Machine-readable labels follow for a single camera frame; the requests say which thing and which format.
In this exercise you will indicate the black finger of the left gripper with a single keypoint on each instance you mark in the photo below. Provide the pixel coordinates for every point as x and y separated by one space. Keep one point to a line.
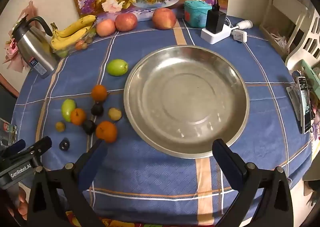
34 153
13 149

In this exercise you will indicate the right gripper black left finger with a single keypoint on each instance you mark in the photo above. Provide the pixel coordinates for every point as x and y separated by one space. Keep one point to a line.
53 192

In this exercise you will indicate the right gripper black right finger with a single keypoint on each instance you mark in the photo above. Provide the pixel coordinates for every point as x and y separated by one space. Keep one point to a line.
275 207

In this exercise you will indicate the small yellow round fruit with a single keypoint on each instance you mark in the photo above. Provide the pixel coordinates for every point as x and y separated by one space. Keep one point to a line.
60 126

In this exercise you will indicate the orange tangerine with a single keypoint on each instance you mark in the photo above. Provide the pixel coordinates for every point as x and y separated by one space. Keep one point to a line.
78 116
106 131
99 93

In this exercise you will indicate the oblong green fruit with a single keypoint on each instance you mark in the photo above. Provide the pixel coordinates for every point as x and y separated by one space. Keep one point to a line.
66 109

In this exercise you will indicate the tan round fruit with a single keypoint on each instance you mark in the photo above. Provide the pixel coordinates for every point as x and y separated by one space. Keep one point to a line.
114 114

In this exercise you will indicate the person's left hand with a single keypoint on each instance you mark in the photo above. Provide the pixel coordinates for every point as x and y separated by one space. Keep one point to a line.
18 197

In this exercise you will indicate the clear glass cup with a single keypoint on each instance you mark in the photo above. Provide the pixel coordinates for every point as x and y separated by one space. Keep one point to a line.
8 134

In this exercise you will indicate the smartphone on stand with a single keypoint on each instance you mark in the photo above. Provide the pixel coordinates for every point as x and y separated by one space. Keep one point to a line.
300 99

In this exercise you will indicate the stainless steel thermos jug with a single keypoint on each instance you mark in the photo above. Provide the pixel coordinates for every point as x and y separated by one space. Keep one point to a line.
30 36

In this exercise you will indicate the lower yellow banana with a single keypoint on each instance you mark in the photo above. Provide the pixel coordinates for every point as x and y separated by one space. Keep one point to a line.
61 43

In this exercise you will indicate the yellow banana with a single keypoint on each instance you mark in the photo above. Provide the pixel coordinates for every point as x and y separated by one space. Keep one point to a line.
85 21
61 43

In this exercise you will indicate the round green fruit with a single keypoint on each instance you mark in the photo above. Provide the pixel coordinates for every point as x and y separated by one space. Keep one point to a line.
117 67

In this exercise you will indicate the clear plastic fruit tray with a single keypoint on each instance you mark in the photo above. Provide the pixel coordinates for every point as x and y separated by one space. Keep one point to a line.
80 45

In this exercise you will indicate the large stainless steel basin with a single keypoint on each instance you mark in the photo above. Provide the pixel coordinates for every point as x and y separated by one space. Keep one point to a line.
180 99

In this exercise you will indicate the upper yellow banana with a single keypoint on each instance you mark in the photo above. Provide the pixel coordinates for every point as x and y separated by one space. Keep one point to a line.
85 21

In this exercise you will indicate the pale pink apple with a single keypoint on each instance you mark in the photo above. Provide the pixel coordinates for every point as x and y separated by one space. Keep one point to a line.
105 28

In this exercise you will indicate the white wooden chair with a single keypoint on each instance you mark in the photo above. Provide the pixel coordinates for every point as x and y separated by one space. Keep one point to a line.
292 29

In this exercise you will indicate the white plug adapter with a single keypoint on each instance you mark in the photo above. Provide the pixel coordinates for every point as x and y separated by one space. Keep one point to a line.
239 35

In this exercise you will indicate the red apple middle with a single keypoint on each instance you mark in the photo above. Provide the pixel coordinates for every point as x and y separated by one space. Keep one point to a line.
126 22

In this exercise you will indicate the red apple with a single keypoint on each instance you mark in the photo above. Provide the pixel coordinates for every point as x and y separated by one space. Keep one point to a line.
126 22
164 19

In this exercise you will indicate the white power strip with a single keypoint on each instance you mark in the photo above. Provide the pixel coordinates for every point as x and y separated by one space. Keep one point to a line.
212 38

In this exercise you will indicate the black power adapter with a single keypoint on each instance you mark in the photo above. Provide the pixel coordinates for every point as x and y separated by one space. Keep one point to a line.
215 19

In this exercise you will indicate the red apple right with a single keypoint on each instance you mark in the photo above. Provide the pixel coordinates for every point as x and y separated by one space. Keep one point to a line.
164 19

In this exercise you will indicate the teal tin box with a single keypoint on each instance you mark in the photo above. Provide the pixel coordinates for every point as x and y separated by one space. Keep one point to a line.
195 13

